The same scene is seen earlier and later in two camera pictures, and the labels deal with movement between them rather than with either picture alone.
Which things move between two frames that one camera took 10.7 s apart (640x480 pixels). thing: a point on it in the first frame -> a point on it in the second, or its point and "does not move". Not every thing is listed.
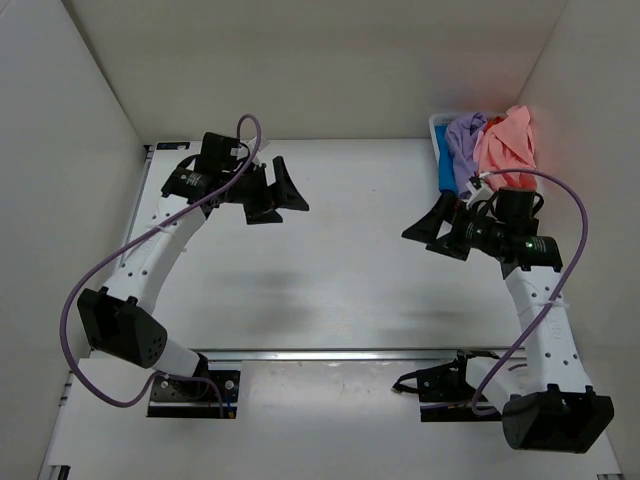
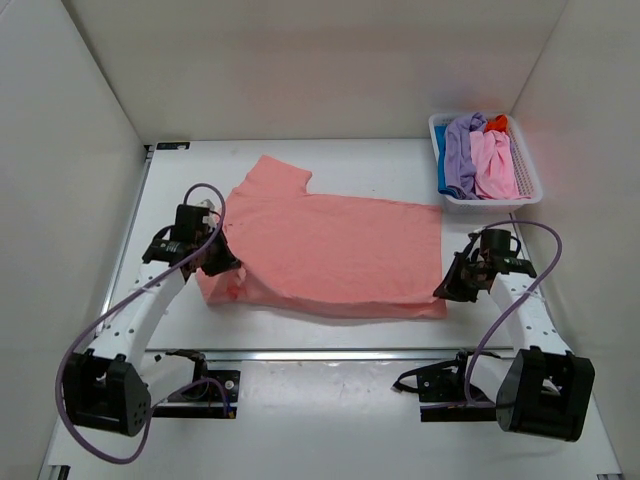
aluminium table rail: x=360 y=355 does not move
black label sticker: x=172 y=145 does not move
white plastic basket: x=442 y=119 -> x=525 y=172
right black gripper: x=429 y=228 -> x=450 y=288
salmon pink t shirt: x=507 y=143 -> x=329 y=253
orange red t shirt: x=491 y=121 does not move
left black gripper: x=285 y=190 -> x=226 y=261
